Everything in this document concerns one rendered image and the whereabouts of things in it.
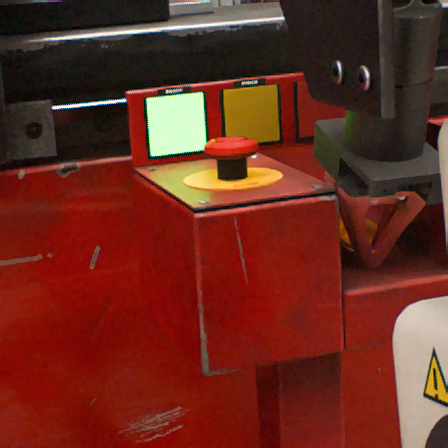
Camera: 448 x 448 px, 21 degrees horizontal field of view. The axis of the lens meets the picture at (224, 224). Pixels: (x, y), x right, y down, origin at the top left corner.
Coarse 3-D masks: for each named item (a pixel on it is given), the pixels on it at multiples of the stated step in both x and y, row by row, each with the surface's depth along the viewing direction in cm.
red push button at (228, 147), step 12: (216, 144) 85; (228, 144) 85; (240, 144) 85; (252, 144) 85; (216, 156) 85; (228, 156) 85; (240, 156) 85; (228, 168) 86; (240, 168) 86; (228, 180) 86
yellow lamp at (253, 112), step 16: (224, 96) 94; (240, 96) 95; (256, 96) 95; (272, 96) 95; (240, 112) 95; (256, 112) 95; (272, 112) 96; (240, 128) 95; (256, 128) 96; (272, 128) 96
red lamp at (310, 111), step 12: (300, 84) 96; (300, 96) 96; (300, 108) 96; (312, 108) 97; (324, 108) 97; (336, 108) 97; (300, 120) 97; (312, 120) 97; (300, 132) 97; (312, 132) 97
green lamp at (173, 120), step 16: (176, 96) 93; (192, 96) 93; (160, 112) 93; (176, 112) 93; (192, 112) 93; (160, 128) 93; (176, 128) 93; (192, 128) 94; (160, 144) 93; (176, 144) 94; (192, 144) 94
